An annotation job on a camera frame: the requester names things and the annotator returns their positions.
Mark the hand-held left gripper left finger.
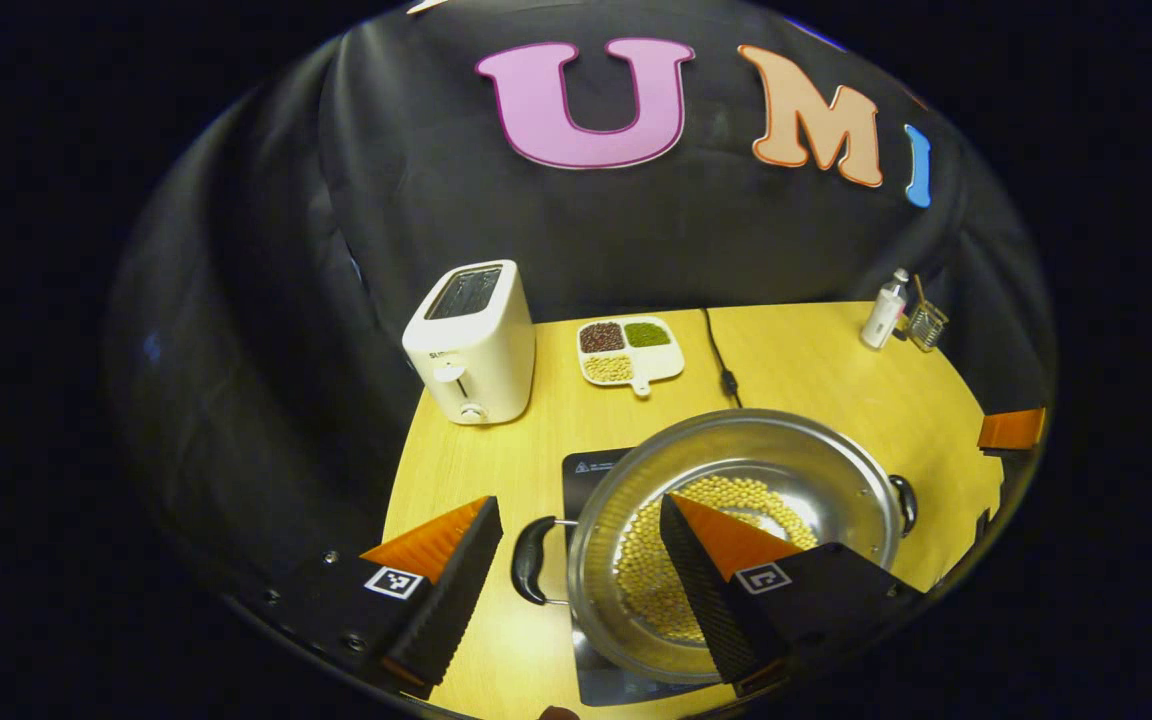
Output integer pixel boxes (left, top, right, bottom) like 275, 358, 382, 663
256, 495, 504, 699

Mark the white divided bean dish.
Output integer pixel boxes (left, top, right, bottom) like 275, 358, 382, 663
576, 316, 686, 398

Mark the black induction cooktop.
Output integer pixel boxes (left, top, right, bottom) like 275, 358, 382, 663
561, 447, 727, 708

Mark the stainless steel pot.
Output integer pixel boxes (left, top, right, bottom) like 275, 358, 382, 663
511, 408, 919, 685

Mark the white toaster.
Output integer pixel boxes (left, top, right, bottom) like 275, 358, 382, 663
401, 260, 537, 426

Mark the pile of yellow soybeans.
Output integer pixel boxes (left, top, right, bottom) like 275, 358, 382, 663
614, 475, 822, 643

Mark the clear glass cup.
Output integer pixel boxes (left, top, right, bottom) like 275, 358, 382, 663
904, 300, 949, 353

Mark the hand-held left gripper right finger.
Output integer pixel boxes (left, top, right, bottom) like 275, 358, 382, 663
658, 492, 927, 698

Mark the black power cable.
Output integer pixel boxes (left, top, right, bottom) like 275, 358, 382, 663
701, 308, 743, 409

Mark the clear plastic bottle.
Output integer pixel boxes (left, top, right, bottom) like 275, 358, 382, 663
859, 268, 910, 350

